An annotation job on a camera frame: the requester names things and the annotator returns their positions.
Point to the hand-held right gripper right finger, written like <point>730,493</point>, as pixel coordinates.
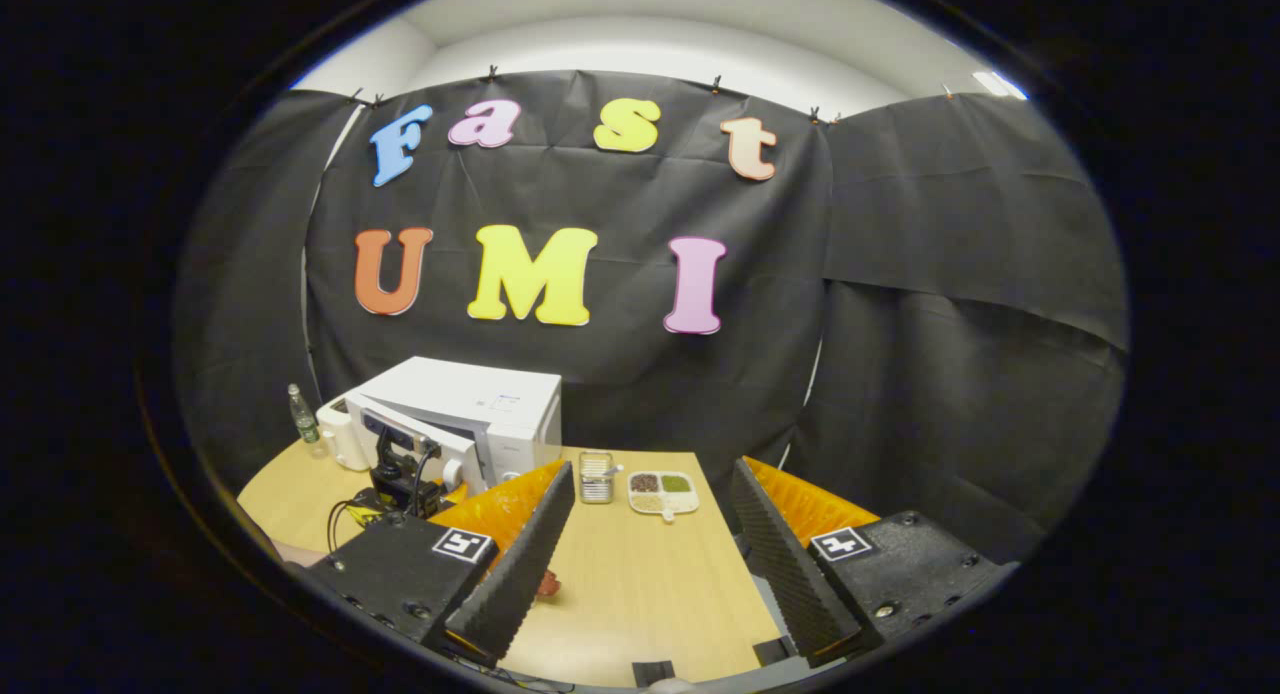
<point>785,564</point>

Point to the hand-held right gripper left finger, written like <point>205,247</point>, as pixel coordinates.
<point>525,564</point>

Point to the reddish brown meat piece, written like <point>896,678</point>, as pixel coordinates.
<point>550,584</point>

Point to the white microwave oven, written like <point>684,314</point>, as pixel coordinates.
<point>470,394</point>

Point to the clear plastic bottle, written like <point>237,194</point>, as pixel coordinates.
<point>303,419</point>

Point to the divided dish of beans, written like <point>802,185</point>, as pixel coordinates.
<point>662,492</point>

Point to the ceiling light panel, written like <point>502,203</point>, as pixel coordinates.
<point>1000,84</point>

